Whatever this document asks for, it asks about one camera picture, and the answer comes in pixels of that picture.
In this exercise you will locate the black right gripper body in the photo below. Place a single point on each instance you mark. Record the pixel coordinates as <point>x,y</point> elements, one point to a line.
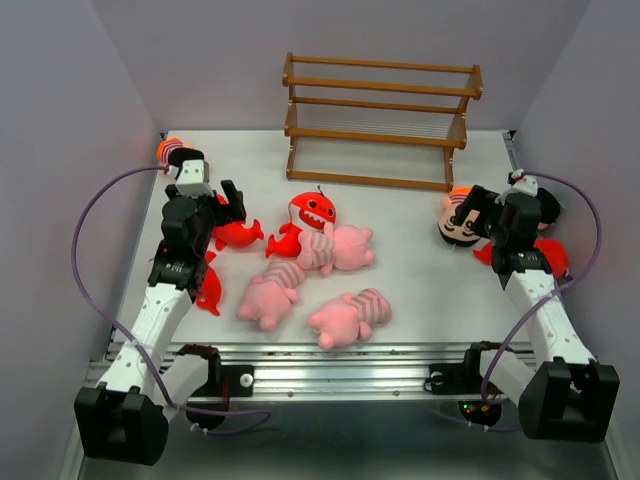
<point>488,224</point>

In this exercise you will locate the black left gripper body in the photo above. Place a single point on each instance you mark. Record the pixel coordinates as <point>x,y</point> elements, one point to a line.
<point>211,213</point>

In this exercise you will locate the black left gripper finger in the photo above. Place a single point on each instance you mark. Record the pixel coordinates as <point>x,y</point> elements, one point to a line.
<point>236,212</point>
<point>231,195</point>

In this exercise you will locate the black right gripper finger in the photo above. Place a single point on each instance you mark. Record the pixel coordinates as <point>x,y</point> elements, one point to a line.
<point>480,198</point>
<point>463,232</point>

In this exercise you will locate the boy doll face up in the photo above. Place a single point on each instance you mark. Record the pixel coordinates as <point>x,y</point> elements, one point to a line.
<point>450,203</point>

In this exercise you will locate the boy doll black hair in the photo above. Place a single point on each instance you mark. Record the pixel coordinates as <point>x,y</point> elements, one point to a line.
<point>550,208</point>

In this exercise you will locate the boy doll from corner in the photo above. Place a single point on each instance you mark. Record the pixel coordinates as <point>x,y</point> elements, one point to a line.
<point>167,146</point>

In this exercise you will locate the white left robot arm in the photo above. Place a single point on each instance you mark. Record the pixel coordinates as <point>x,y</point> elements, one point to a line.
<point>126,415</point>

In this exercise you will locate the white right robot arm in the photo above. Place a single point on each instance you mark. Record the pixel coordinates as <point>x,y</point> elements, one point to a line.
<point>561,391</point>

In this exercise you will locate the wooden three-tier shelf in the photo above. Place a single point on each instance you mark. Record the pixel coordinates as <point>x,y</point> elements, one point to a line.
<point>378,102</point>

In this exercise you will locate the red shark plush upper left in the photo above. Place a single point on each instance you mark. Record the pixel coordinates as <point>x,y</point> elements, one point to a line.
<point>237,235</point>

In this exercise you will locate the red shark plush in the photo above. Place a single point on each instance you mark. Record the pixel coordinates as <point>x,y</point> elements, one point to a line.
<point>309,211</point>
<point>552,249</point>
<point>237,235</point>
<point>210,292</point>

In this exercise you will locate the red shark plush centre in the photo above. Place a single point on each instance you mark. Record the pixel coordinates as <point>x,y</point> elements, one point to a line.
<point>309,211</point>

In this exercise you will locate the red shark plush lower left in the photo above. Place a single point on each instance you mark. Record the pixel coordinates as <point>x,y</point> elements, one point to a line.
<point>210,292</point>

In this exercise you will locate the red shark plush right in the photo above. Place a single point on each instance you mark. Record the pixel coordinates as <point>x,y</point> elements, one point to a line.
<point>552,249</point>

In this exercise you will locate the pink pig plush lower left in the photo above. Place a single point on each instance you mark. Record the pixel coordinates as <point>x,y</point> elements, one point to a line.
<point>270,296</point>

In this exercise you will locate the pink pig plush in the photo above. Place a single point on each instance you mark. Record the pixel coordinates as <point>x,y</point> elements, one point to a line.
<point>342,321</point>
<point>270,296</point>
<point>345,248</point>

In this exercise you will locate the pink pig plush upper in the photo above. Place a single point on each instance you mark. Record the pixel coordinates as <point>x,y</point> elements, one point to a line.
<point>345,248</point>

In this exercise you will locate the pink pig plush lower right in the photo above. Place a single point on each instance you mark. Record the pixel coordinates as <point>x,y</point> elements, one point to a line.
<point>342,321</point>

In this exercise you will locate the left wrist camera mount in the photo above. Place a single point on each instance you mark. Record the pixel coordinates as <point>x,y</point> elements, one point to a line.
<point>192,178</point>

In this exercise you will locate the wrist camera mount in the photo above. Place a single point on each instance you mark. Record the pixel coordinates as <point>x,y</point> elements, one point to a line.
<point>519,182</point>
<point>192,178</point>

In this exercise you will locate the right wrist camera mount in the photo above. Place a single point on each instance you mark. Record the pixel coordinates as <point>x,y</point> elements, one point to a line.
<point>519,182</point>

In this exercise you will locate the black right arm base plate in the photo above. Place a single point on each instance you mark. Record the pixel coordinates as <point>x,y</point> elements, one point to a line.
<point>453,379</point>

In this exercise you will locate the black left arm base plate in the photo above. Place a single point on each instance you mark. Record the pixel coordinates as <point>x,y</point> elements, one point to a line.
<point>237,380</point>

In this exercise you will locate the aluminium rail frame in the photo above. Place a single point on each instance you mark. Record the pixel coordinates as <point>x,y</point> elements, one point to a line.
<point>360,412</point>

